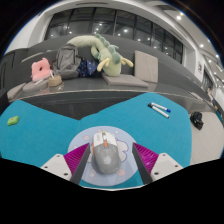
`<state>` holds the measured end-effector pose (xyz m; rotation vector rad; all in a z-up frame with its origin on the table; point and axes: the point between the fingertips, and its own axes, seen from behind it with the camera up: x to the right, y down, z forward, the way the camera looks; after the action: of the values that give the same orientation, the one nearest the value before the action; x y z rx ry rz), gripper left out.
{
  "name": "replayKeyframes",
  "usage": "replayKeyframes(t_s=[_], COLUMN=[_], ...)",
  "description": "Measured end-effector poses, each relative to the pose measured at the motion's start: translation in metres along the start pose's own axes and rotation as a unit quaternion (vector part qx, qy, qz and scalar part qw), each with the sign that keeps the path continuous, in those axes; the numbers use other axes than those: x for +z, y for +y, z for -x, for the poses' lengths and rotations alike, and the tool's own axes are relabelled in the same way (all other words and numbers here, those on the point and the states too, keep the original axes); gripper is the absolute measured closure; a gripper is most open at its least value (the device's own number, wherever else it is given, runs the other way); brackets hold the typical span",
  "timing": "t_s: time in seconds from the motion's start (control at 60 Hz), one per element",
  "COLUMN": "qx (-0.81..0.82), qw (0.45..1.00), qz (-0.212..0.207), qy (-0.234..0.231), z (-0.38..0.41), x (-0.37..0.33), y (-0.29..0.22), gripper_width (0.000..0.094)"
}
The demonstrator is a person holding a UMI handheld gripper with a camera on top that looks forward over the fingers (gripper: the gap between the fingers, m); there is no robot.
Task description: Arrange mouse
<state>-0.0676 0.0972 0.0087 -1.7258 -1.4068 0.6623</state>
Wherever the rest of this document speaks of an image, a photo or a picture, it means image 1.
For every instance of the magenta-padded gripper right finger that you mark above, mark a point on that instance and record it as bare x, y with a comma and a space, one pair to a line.
146, 159

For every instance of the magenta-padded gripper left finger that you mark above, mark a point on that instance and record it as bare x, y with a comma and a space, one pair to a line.
76, 160

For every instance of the grey and white computer mouse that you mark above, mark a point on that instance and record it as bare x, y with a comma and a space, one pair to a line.
106, 156

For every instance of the round light blue mouse pad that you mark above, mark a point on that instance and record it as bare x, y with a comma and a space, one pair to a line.
125, 146

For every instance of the white marker with black cap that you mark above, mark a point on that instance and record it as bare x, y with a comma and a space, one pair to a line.
159, 111

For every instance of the white marker with blue cap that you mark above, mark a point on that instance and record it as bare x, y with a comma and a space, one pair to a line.
160, 107

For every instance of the dark grey stepped bench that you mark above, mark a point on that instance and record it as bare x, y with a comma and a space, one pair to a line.
66, 103

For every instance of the black bag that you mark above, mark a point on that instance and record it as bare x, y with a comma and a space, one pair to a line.
197, 120

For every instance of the green eraser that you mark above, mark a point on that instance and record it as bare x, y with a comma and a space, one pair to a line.
13, 120

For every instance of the flat grey seat cushion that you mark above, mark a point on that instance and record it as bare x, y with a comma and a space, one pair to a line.
125, 80

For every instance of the tan round pouch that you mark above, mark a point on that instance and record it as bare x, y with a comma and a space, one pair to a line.
55, 81

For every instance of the round grey cushion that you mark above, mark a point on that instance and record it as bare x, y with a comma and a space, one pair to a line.
35, 86

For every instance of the small flat grey cushion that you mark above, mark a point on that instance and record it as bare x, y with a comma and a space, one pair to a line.
16, 91

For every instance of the upright grey cushion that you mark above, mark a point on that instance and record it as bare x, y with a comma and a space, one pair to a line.
146, 66

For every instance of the dark blue bag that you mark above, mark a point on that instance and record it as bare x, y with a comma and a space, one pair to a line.
87, 68

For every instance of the pink plush pillow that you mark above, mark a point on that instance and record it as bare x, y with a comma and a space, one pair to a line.
40, 70

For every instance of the grey backpack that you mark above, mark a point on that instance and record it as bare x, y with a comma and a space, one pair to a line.
66, 61

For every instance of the green dragon plush toy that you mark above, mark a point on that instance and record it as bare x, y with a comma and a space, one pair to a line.
111, 61

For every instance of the ceiling lights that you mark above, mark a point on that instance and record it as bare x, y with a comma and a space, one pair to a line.
180, 16

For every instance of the dark glass window wall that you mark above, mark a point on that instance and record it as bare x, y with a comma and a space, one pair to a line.
133, 31

